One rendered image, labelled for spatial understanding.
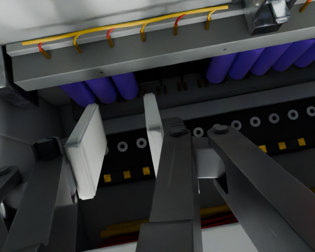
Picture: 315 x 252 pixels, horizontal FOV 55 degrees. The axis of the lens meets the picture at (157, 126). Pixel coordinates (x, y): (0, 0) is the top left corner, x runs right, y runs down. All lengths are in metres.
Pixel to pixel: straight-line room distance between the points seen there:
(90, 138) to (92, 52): 0.06
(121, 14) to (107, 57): 0.03
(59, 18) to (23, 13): 0.02
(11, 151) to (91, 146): 0.09
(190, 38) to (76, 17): 0.07
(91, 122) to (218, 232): 0.10
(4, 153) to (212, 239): 0.15
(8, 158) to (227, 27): 0.17
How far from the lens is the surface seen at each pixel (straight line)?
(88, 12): 0.19
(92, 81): 0.23
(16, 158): 0.25
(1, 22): 0.20
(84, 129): 0.16
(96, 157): 0.17
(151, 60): 0.20
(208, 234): 0.19
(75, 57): 0.20
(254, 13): 0.18
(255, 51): 0.24
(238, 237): 0.19
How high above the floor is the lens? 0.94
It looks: 8 degrees up
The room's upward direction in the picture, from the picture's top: 169 degrees clockwise
